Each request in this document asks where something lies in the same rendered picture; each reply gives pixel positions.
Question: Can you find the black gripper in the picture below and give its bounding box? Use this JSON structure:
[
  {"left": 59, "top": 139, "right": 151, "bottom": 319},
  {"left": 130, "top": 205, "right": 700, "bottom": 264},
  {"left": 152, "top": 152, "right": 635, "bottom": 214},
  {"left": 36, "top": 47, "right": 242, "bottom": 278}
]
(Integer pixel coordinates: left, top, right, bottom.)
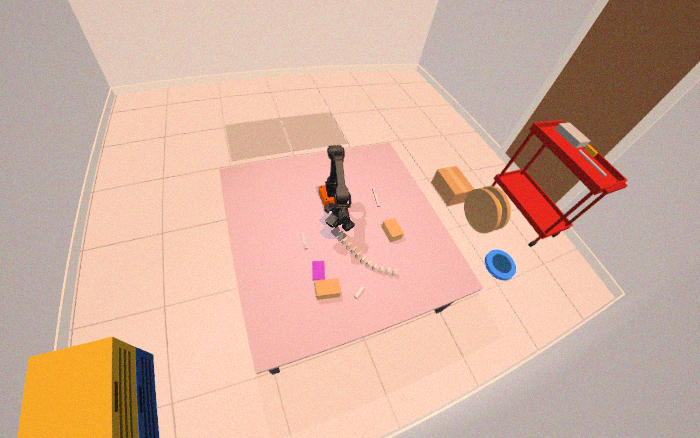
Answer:
[{"left": 324, "top": 203, "right": 355, "bottom": 232}]

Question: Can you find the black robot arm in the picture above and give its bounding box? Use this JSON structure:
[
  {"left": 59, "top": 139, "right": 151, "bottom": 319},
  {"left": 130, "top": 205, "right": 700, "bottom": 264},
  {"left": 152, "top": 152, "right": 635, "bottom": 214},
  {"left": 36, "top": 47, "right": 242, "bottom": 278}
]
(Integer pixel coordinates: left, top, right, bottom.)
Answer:
[{"left": 325, "top": 145, "right": 352, "bottom": 228}]

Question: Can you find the magenta flat block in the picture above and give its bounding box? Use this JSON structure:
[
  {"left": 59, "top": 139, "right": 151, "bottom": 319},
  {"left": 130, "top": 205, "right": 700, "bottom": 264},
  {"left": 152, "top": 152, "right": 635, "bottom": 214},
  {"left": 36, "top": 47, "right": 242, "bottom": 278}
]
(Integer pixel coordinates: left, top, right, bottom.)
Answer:
[{"left": 312, "top": 261, "right": 325, "bottom": 280}]

